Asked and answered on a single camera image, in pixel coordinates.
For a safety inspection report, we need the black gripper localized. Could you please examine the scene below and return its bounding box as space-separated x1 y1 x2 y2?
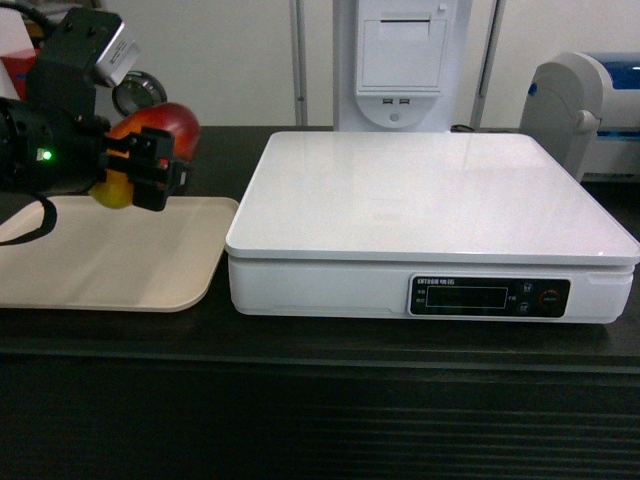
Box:
1 7 189 211

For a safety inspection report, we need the dark red mango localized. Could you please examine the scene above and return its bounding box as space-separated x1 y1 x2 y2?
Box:
89 103 201 202

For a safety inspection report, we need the black checkout counter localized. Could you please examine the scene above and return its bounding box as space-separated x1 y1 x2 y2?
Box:
0 124 640 480

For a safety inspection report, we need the white checkout scale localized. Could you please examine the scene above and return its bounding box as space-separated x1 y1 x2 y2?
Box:
226 132 639 324

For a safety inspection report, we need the black barcode scanner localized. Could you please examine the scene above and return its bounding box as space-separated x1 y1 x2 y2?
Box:
112 70 168 117

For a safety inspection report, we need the beige plastic tray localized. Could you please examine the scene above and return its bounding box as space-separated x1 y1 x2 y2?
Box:
1 196 238 313

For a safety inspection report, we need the red fire extinguisher box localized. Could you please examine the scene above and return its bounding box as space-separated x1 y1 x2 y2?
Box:
1 48 40 100

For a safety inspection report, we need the white receipt printer terminal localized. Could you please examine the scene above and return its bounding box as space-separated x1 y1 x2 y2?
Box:
333 1 472 133

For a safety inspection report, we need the grey blue bagging machine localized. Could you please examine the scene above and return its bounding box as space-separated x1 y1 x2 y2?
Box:
519 52 639 183

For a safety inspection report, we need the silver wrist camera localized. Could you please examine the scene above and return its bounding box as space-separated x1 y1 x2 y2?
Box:
94 22 140 88

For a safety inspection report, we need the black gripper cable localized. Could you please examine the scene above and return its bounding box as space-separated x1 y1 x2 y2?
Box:
0 192 59 246

